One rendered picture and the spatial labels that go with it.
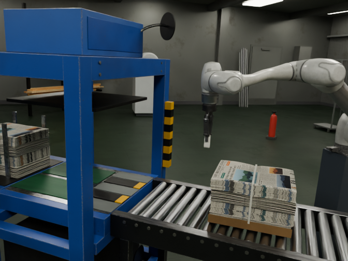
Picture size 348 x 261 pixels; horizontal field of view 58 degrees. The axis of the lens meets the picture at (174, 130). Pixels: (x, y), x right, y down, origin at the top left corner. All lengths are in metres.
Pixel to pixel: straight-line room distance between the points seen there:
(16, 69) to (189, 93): 9.79
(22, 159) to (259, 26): 10.78
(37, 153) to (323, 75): 1.75
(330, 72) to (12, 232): 1.73
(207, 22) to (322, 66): 9.62
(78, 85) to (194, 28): 9.90
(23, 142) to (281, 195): 1.51
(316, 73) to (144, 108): 6.98
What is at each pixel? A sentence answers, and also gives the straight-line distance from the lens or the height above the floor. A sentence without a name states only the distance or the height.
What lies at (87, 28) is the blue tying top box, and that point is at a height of 1.67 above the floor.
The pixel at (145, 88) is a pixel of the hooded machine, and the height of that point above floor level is 0.74.
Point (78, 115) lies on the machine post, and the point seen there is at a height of 1.32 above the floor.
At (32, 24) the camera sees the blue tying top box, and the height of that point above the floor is 1.68.
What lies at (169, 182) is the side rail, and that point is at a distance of 1.99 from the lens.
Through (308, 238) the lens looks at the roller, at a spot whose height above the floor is 0.80.
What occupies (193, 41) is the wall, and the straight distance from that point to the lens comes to 11.02.
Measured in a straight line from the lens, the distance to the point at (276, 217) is 1.51.
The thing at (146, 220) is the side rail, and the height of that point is 0.80.
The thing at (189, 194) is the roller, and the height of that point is 0.80.
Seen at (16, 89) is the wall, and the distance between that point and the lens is 10.52.
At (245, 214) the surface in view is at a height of 0.88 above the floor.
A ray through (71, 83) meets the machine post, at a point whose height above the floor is 1.44.
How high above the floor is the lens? 1.56
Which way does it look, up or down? 13 degrees down
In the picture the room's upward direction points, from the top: 3 degrees clockwise
